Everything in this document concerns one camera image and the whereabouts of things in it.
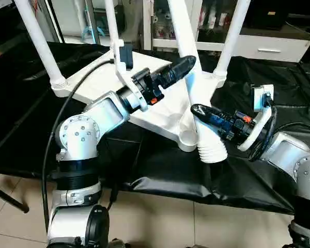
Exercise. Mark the white plastic table top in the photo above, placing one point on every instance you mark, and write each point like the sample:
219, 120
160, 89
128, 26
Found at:
163, 114

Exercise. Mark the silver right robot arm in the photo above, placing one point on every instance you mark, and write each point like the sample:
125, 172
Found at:
299, 160

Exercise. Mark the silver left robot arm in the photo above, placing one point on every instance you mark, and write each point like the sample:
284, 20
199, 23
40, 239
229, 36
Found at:
77, 137

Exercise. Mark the white glass door cabinet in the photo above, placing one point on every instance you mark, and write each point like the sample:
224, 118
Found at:
196, 23

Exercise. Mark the black table mat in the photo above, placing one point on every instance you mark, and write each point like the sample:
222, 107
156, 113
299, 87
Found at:
160, 175

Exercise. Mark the white drawer unit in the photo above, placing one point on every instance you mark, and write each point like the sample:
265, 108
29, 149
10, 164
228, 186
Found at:
271, 50

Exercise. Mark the black metal workbench leg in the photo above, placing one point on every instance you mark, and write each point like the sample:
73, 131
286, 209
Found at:
10, 199

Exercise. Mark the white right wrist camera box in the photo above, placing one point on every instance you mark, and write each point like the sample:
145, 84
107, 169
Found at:
262, 98

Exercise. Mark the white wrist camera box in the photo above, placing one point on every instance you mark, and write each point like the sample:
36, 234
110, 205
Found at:
262, 98
119, 62

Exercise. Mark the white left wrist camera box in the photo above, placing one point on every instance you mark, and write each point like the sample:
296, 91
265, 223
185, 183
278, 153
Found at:
119, 62

